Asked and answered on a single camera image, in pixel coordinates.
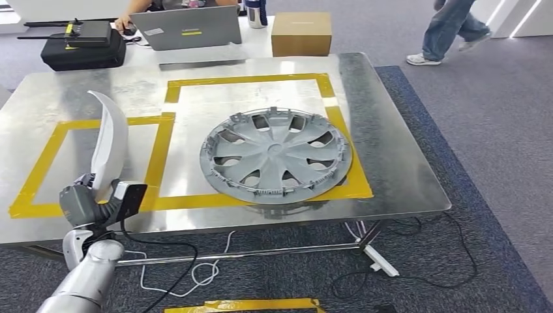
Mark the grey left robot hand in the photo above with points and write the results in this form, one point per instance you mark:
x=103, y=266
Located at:
x=77, y=205

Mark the white curved car trim part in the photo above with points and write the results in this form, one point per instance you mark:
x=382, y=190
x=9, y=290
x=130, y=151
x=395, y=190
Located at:
x=113, y=142

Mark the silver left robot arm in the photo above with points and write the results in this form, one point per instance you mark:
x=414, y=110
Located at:
x=90, y=272

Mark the stainless steel workbench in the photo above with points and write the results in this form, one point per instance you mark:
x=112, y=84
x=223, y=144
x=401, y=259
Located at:
x=389, y=151

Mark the black carrying case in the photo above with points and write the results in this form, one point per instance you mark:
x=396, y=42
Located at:
x=82, y=56

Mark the black radio controller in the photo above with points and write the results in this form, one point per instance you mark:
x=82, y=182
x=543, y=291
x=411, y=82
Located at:
x=88, y=33

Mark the black computer mouse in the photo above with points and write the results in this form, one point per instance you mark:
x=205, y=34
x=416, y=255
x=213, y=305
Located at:
x=129, y=29

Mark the person at laptop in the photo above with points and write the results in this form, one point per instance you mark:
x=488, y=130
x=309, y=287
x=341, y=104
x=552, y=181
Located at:
x=129, y=11

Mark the grey plastic wheel hubcap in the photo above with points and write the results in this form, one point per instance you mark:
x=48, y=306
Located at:
x=274, y=151

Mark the grey laptop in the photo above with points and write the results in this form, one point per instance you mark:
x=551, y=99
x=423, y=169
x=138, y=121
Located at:
x=185, y=28

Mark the steel tumbler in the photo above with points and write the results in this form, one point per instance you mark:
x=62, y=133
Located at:
x=256, y=13

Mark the brown cardboard box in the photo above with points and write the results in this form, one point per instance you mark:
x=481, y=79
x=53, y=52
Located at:
x=301, y=34

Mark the white power strip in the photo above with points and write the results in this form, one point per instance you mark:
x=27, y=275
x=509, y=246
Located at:
x=382, y=261

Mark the walking person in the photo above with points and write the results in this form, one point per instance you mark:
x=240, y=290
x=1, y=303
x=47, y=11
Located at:
x=445, y=30

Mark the white lit display plinth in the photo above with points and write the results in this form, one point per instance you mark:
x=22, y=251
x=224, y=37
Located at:
x=531, y=17

